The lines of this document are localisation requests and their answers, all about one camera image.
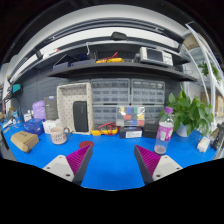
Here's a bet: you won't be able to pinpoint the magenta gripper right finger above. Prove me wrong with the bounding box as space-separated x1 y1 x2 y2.
134 145 182 185

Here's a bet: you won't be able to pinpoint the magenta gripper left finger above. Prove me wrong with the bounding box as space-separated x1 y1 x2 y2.
44 145 93 185

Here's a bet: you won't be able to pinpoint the clear bottle purple label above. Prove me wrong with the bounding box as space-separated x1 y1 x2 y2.
154 107 174 155

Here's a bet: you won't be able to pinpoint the red round coaster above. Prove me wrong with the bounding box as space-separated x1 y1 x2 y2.
79 141 94 148

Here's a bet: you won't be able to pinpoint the patterned ceramic mug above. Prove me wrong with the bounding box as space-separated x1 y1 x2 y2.
50 126 70 145

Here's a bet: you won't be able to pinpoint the black flat case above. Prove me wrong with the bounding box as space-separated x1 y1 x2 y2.
143 124 158 138

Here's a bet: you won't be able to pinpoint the black box white label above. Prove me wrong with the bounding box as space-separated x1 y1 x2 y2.
119 127 142 139

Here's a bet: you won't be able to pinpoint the white small box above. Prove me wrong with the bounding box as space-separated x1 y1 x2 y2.
43 119 61 134

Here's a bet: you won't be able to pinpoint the yellow multimeter with leads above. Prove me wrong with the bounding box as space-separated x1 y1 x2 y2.
91 122 119 136

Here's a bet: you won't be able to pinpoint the brown cardboard box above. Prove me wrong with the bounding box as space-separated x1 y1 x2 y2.
11 131 39 153

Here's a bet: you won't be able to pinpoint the white power adapter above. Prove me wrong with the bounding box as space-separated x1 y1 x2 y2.
197 137 210 153

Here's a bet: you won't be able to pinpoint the blue plastic box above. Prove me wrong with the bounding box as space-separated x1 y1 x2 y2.
23 118 44 136

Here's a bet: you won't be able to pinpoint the clear box coloured parts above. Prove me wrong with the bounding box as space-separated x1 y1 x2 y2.
116 106 145 127

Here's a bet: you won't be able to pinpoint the green potted plant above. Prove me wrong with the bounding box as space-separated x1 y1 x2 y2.
167 89 214 136

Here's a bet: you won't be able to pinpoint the dark grey carton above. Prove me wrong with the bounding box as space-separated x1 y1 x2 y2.
44 96 58 120

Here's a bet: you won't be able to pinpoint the purple plastic bag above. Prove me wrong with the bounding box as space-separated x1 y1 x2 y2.
32 100 46 119

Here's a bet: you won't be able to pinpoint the beige perforated tray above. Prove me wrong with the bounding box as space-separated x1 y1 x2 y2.
57 82 93 135

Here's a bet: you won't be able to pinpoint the grey drawer cabinet right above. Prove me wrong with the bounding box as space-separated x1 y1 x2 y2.
131 79 165 124

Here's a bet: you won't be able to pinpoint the grey drawer cabinet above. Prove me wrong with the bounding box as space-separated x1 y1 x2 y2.
91 78 130 129
131 79 165 124

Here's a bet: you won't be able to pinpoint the grey drawer cabinet left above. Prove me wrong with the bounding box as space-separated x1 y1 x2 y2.
91 78 130 129

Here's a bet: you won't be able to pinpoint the black shelf board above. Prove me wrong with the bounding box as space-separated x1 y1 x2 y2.
48 62 197 82

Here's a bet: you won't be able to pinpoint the hanging green plant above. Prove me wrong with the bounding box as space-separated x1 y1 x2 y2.
197 61 222 83

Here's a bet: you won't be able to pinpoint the white oscilloscope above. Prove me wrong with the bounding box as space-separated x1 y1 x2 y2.
140 47 173 66

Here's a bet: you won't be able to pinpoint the yellow meter on shelf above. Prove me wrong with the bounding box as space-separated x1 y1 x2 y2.
96 52 124 63

